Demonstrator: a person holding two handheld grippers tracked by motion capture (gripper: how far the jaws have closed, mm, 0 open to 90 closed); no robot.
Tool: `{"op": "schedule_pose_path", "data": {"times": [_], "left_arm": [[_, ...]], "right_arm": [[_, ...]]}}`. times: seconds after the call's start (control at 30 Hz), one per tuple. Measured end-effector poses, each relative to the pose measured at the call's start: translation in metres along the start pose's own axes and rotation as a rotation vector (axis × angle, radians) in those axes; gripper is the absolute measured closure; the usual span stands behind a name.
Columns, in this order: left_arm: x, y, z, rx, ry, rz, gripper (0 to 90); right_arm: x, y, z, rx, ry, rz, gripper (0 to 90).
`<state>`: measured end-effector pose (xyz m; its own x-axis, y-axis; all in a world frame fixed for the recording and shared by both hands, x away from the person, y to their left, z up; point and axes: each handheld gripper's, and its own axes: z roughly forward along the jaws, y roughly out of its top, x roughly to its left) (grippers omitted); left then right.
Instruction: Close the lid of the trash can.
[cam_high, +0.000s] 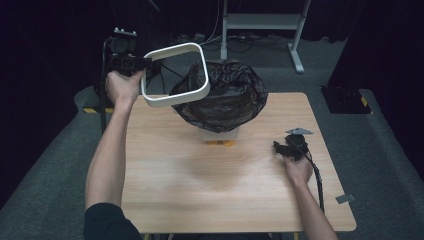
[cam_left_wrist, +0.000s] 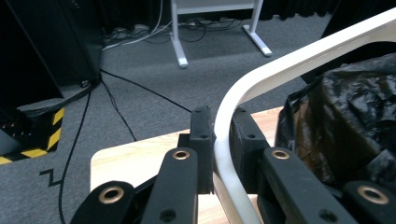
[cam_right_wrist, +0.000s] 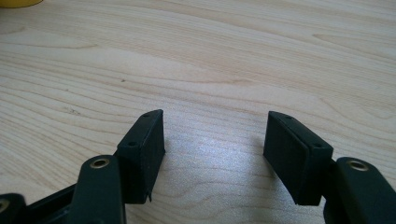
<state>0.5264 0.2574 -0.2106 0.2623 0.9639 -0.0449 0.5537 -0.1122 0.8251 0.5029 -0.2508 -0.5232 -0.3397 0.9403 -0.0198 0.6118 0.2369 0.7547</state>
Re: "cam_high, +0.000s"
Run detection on grey tape piece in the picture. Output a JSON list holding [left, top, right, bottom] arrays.
[[335, 193, 356, 205]]

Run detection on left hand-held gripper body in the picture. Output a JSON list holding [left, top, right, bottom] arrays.
[[104, 28, 148, 78]]

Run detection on cream trash can rim ring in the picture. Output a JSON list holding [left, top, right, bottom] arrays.
[[139, 42, 212, 109]]

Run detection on white metal stand frame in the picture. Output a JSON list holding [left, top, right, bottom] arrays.
[[219, 0, 313, 74]]

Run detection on black floor cable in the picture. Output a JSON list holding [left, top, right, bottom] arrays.
[[160, 64, 188, 88]]

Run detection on person's black left sleeve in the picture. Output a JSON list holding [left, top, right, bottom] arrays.
[[83, 202, 144, 240]]

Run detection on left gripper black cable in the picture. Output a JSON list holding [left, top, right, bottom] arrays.
[[99, 37, 114, 135]]

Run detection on cream trash can with face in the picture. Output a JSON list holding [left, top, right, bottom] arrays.
[[199, 128, 241, 148]]

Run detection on person's left hand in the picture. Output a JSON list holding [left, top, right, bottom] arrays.
[[104, 69, 146, 106]]

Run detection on black base with yellow mark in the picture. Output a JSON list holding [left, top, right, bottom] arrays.
[[320, 85, 373, 115]]

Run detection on white floor cable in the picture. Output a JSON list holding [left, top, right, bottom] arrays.
[[199, 0, 224, 46]]

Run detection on person's right hand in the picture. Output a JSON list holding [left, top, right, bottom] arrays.
[[282, 154, 314, 188]]

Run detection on black plastic trash bag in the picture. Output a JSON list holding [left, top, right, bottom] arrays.
[[169, 59, 269, 134]]

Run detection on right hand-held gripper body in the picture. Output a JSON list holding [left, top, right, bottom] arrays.
[[283, 127, 315, 162]]

